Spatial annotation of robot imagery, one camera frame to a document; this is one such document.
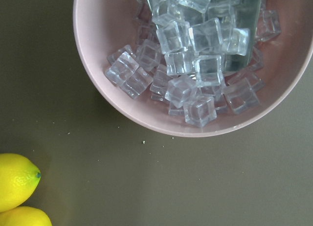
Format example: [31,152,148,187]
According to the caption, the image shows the pink bowl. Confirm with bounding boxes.
[73,0,313,137]

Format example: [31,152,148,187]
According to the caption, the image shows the metal ice scoop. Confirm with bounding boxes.
[147,0,261,72]

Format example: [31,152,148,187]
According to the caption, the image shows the yellow lemon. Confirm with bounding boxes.
[0,206,52,226]
[0,153,42,212]

